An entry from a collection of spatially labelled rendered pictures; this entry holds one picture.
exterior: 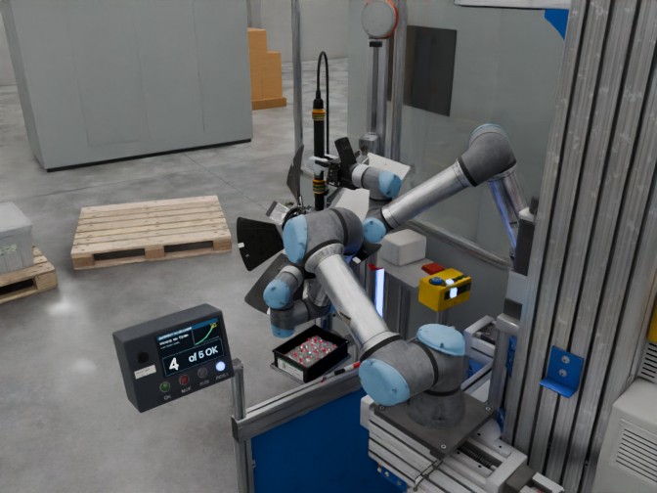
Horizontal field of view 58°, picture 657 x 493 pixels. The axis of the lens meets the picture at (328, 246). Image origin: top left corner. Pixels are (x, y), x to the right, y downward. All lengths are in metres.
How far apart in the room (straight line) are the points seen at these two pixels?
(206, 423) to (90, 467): 0.56
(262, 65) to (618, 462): 9.26
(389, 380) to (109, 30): 6.38
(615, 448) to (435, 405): 0.39
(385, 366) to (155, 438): 1.95
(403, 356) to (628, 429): 0.48
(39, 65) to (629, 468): 6.67
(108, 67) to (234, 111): 1.62
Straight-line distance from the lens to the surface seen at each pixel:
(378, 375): 1.35
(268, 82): 10.31
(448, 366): 1.44
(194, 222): 5.13
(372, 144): 2.60
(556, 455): 1.62
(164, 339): 1.53
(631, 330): 1.37
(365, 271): 2.54
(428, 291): 2.10
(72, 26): 7.26
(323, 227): 1.51
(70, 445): 3.24
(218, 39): 7.73
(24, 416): 3.50
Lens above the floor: 2.05
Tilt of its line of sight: 25 degrees down
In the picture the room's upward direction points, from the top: straight up
